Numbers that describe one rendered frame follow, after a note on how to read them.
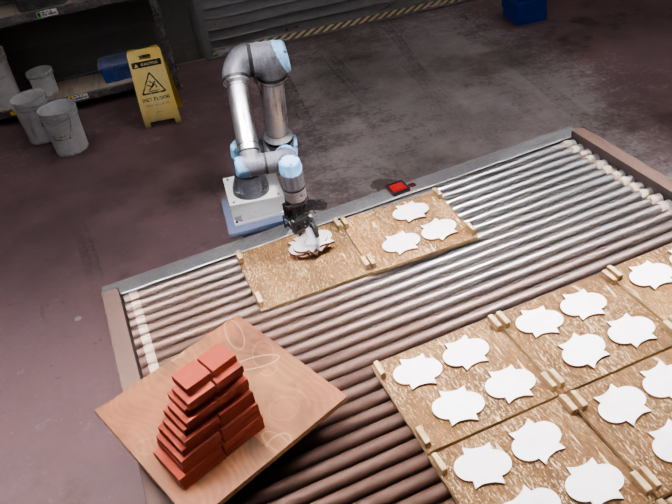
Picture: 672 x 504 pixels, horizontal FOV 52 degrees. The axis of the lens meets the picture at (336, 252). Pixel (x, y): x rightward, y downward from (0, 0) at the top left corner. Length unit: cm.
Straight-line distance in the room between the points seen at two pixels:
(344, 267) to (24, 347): 221
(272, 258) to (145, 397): 77
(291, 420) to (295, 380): 14
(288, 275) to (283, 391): 63
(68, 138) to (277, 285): 367
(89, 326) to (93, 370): 36
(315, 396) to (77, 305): 256
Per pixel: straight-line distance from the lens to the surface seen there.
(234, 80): 250
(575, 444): 192
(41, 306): 437
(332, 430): 197
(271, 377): 197
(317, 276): 242
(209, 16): 696
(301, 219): 239
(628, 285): 237
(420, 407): 197
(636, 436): 197
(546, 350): 213
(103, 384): 370
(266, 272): 249
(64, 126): 580
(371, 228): 260
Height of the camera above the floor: 247
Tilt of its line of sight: 38 degrees down
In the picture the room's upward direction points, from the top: 9 degrees counter-clockwise
